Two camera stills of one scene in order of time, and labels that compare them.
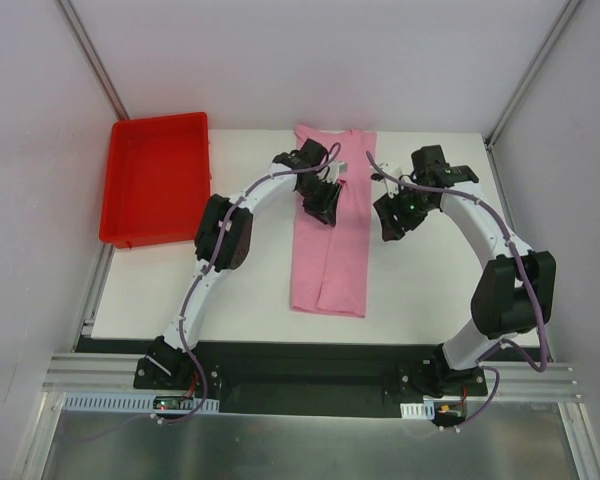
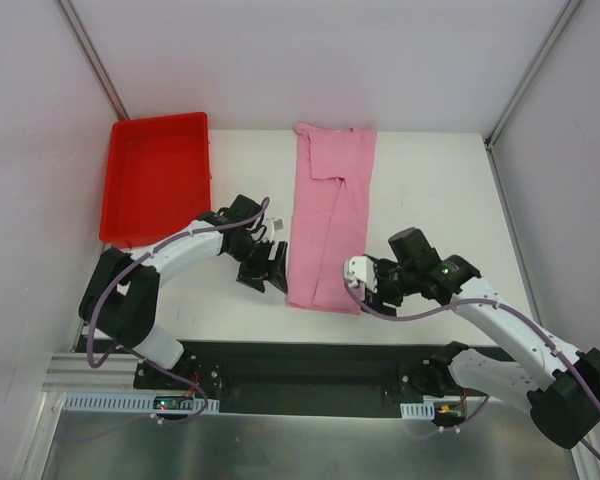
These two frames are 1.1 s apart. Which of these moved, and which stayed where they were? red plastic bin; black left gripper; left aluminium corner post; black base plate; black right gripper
Moved: black right gripper; black left gripper
Stayed: red plastic bin; black base plate; left aluminium corner post
